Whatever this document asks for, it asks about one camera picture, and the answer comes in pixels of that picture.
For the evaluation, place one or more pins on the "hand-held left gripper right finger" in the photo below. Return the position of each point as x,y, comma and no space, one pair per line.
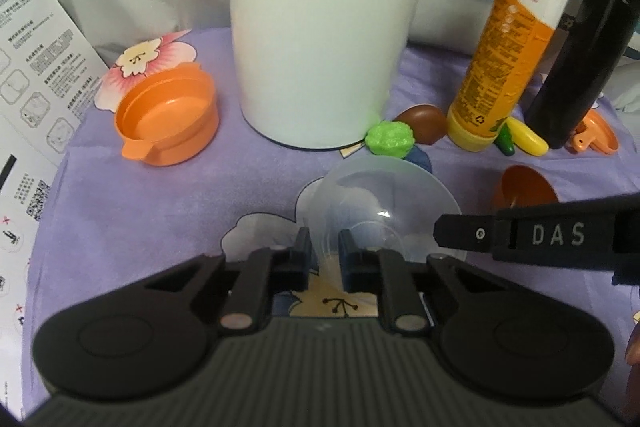
350,262

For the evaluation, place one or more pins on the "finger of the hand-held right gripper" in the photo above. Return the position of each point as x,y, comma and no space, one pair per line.
460,232

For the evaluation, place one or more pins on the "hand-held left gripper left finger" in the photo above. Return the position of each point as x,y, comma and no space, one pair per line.
300,259

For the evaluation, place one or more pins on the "clear plastic bowl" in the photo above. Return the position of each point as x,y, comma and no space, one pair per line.
380,194

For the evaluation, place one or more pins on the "red-brown small bowl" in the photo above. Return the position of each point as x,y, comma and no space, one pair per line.
525,187

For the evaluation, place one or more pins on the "green toy pepper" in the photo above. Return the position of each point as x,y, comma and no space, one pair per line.
505,142

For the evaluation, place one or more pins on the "small orange dish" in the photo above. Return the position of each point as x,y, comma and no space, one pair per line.
597,134

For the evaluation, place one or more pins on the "brown toy egg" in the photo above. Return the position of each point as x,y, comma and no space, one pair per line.
425,123

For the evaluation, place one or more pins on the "yellow toy banana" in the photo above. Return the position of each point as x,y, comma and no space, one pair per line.
527,139

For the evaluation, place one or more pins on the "green toy cabbage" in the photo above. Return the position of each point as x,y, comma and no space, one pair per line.
390,139

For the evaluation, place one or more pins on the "purple floral tablecloth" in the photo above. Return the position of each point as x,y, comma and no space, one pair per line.
150,207

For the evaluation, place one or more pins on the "black thermos bottle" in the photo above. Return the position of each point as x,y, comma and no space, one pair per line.
580,67

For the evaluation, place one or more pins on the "yellow orange detergent bottle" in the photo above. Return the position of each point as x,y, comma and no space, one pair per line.
515,47

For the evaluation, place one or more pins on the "white thermos jug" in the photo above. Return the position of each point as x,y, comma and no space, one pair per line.
320,32

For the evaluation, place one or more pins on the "white instruction sheet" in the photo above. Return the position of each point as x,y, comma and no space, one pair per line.
35,72

